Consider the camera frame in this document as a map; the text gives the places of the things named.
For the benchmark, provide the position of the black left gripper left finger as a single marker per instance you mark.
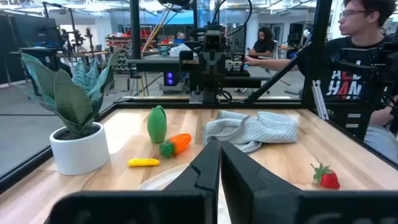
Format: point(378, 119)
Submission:
point(199, 186)

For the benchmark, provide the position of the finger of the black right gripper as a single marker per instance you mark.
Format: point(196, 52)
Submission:
point(206, 67)
point(219, 67)

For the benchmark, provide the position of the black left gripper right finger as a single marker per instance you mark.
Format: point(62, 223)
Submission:
point(248, 193)

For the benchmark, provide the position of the orange toy carrot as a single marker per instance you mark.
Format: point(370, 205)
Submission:
point(180, 143)

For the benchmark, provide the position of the yellow toy banana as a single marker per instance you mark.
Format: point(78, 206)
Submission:
point(143, 162)

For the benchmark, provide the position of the green toy vegetable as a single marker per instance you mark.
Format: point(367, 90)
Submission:
point(157, 124)

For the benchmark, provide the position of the red toy strawberry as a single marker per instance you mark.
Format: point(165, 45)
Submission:
point(329, 180)

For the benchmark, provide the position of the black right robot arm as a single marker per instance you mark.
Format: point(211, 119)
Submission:
point(211, 98)

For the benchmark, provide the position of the computer tower with purple lights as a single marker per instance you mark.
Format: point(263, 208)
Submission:
point(171, 78)

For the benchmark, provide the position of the clear plastic container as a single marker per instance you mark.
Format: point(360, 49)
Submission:
point(161, 179)

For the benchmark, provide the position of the person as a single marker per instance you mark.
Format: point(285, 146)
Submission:
point(264, 45)
point(342, 62)

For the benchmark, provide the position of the black background desk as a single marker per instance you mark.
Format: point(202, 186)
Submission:
point(155, 64)

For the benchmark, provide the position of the grey waffle cloth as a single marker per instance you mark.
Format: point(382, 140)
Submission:
point(248, 130)

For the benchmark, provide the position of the silver aluminium bar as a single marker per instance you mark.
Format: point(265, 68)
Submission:
point(320, 99)

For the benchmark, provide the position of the black box with white labels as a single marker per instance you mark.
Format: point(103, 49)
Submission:
point(351, 123)

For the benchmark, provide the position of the snake plant in white pot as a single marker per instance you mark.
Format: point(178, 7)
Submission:
point(74, 146)

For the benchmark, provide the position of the black monitor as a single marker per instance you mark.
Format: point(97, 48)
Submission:
point(35, 31)

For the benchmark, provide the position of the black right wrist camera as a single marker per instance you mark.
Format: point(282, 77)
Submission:
point(214, 40)

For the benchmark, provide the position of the black metal frame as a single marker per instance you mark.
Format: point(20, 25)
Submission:
point(317, 62)

